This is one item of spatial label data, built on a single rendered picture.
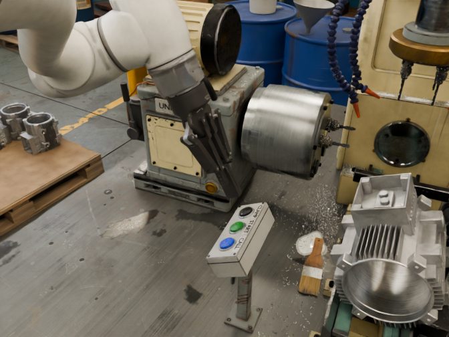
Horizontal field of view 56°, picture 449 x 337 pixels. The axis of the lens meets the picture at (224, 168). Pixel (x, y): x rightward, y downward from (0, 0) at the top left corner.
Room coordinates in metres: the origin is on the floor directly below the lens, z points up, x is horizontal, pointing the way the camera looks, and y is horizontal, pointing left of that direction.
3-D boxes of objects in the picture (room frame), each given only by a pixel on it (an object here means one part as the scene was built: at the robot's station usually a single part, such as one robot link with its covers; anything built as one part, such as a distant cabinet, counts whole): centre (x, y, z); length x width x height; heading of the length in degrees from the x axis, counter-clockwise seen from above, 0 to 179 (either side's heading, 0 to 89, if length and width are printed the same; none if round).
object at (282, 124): (1.08, -0.14, 1.04); 0.37 x 0.25 x 0.25; 67
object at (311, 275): (0.77, -0.23, 0.80); 0.21 x 0.05 x 0.01; 161
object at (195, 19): (1.16, 0.13, 1.16); 0.33 x 0.26 x 0.42; 67
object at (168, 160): (1.18, 0.08, 0.99); 0.35 x 0.31 x 0.37; 67
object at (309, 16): (2.60, -0.53, 0.93); 0.25 x 0.24 x 0.25; 149
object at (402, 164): (1.03, -0.50, 1.02); 0.15 x 0.02 x 0.15; 67
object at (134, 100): (1.14, 0.25, 1.07); 0.08 x 0.07 x 0.20; 157
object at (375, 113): (1.08, -0.53, 0.97); 0.30 x 0.11 x 0.34; 67
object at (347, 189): (1.05, -0.39, 0.86); 0.07 x 0.06 x 0.12; 67
